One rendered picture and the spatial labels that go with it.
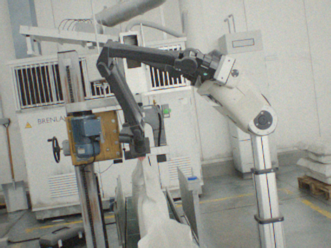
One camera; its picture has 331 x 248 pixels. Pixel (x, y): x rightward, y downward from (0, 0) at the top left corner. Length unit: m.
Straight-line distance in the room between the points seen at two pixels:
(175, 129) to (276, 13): 2.83
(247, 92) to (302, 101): 5.35
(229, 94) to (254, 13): 5.27
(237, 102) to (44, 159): 3.94
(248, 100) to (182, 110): 3.52
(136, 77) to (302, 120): 3.33
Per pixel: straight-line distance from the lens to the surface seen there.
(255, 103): 2.10
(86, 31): 5.32
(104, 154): 2.80
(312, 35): 7.51
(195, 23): 5.96
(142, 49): 1.89
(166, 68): 2.42
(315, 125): 7.47
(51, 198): 5.72
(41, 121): 5.61
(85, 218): 2.95
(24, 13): 6.64
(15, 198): 6.89
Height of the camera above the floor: 1.38
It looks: 3 degrees down
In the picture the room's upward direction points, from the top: 8 degrees counter-clockwise
